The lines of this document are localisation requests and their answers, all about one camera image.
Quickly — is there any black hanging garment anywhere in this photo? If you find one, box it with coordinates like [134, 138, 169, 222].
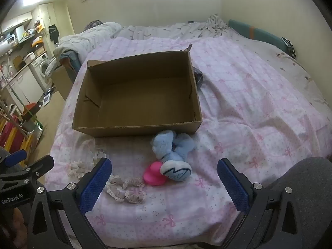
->
[49, 24, 58, 43]

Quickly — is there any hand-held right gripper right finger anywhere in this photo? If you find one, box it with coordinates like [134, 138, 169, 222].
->
[217, 158, 315, 249]

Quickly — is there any bed with pink quilt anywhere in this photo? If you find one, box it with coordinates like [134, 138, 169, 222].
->
[45, 37, 328, 248]

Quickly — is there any dark patterned cloth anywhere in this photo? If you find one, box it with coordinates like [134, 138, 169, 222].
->
[84, 20, 104, 30]

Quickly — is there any brown cardboard box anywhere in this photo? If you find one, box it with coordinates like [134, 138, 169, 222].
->
[72, 44, 203, 138]

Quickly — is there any beige lace-edged scrunchie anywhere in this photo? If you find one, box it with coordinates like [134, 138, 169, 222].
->
[106, 176, 128, 202]

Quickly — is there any large cardboard box beside bed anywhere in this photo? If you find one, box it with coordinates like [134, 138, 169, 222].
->
[52, 63, 76, 101]

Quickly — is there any teal cushion with orange stripe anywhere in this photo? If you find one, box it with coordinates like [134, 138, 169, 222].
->
[228, 19, 289, 52]

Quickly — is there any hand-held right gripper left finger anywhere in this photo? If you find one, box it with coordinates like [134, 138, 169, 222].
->
[27, 158, 112, 249]

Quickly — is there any pale pink scrunchie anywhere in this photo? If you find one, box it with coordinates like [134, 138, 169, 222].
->
[66, 161, 90, 179]

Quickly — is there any person's right leg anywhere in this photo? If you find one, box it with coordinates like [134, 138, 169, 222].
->
[267, 157, 332, 249]

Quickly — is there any beige sock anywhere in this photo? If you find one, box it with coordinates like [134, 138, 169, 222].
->
[123, 177, 146, 204]

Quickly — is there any black and white checkered item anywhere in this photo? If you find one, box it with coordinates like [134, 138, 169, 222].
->
[282, 38, 297, 59]

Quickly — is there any white patterned duvet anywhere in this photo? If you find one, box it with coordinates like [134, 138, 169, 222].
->
[53, 22, 123, 69]

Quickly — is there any person's left hand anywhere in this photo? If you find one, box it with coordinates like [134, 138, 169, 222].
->
[0, 207, 28, 249]

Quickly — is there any yellow and red chair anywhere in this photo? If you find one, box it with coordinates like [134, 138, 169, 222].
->
[0, 114, 33, 166]

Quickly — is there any white washing machine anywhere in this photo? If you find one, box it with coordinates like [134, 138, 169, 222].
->
[29, 53, 54, 90]

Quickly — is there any grey blue sock ball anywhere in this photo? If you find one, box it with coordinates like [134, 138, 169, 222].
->
[151, 130, 196, 182]

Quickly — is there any red box on floor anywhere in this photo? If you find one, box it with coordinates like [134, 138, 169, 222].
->
[24, 103, 39, 115]

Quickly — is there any dark grey cloth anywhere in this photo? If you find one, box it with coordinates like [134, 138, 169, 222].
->
[192, 67, 205, 89]

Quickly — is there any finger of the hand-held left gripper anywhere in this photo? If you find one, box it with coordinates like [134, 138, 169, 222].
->
[0, 150, 28, 170]
[14, 155, 55, 186]

